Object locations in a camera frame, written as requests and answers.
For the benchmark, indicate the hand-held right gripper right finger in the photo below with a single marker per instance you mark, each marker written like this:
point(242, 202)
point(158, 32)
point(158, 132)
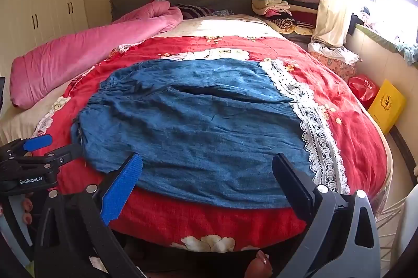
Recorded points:
point(295, 189)

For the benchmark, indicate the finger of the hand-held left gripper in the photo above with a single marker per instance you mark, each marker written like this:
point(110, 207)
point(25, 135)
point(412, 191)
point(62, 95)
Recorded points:
point(63, 155)
point(37, 142)

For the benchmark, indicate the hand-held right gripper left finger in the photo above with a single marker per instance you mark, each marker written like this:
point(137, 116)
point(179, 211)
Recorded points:
point(122, 186)

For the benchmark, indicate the blue denim pants white lace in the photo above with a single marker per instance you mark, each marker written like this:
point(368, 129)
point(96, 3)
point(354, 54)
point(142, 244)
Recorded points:
point(196, 121)

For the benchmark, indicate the person's left hand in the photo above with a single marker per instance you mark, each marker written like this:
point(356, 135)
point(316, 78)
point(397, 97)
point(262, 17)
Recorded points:
point(27, 211)

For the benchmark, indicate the person's right hand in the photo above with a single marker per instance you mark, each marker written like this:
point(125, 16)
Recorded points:
point(263, 266)

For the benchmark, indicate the pink comforter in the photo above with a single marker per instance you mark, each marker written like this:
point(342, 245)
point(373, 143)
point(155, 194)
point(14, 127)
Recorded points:
point(65, 59)

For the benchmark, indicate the red floral quilt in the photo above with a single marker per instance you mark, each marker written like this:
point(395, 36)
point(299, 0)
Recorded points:
point(343, 101)

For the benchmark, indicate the red bag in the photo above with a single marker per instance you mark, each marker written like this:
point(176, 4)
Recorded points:
point(362, 90)

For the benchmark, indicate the pink floral box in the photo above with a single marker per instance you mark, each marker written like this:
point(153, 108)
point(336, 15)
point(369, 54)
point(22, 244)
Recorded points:
point(333, 68)

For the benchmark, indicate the cream wardrobe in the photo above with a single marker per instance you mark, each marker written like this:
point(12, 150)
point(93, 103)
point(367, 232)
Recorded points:
point(42, 3)

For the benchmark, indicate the white crumpled cloth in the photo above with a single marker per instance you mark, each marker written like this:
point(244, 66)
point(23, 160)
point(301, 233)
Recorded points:
point(329, 52)

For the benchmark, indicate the pile of small clothes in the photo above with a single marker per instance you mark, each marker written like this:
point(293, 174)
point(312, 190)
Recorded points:
point(406, 50)

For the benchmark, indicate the stack of folded clothes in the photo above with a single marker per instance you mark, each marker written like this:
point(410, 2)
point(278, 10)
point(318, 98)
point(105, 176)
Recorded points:
point(284, 10)

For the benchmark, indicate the striped pillow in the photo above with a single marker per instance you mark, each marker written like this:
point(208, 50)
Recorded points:
point(196, 11)

